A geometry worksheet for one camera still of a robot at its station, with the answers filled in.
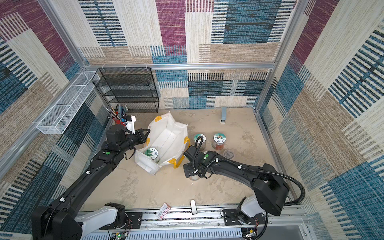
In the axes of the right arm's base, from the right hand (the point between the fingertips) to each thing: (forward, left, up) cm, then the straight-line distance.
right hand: (197, 170), depth 84 cm
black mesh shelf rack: (+55, +44, +14) cm, 72 cm away
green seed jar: (+9, +26, +3) cm, 28 cm away
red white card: (-19, +17, -6) cm, 26 cm away
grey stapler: (+43, -20, -1) cm, 48 cm away
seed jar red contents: (+19, -14, +2) cm, 24 cm away
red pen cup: (+33, +52, +4) cm, 62 cm away
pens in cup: (+40, +54, +6) cm, 67 cm away
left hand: (+14, +24, +19) cm, 33 cm away
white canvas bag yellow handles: (+26, +19, -4) cm, 32 cm away
